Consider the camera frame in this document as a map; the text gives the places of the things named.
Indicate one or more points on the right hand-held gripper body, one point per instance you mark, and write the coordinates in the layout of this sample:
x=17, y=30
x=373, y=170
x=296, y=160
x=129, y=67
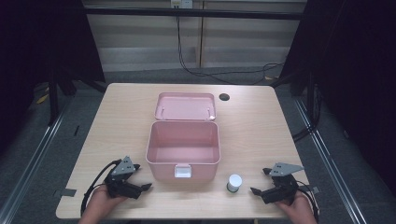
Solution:
x=281, y=186

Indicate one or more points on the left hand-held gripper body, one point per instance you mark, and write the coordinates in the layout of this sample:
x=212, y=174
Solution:
x=120, y=182

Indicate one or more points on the white bottle with green base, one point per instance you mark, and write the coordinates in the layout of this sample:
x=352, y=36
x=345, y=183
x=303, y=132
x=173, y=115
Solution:
x=234, y=181

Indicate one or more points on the pink plastic storage box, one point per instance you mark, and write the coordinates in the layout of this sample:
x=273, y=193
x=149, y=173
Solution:
x=183, y=141

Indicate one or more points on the person's right hand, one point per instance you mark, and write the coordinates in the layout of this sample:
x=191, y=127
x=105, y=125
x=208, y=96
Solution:
x=295, y=203

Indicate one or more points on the person's left hand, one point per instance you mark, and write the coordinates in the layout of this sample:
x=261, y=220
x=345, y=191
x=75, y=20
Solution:
x=104, y=200

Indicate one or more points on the grey tape piece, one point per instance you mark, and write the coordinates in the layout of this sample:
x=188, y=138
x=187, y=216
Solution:
x=67, y=192
x=313, y=189

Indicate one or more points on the black floor tape strip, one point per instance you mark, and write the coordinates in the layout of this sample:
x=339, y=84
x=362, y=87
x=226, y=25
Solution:
x=76, y=130

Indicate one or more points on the black metal stand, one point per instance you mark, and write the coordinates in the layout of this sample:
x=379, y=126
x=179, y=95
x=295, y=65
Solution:
x=309, y=93
x=53, y=99

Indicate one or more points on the yellow floor tape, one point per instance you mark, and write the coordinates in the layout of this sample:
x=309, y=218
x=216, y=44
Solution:
x=42, y=98

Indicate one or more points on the black curtain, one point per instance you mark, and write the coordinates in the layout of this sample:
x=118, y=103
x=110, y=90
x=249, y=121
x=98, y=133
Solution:
x=355, y=77
x=40, y=46

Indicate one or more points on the black horizontal bar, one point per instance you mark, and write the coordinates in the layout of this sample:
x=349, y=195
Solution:
x=193, y=13

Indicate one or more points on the metal floor rail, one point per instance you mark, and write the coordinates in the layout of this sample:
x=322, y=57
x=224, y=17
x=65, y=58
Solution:
x=34, y=155
x=330, y=161

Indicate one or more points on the white wall socket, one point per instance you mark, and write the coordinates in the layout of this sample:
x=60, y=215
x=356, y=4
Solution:
x=181, y=3

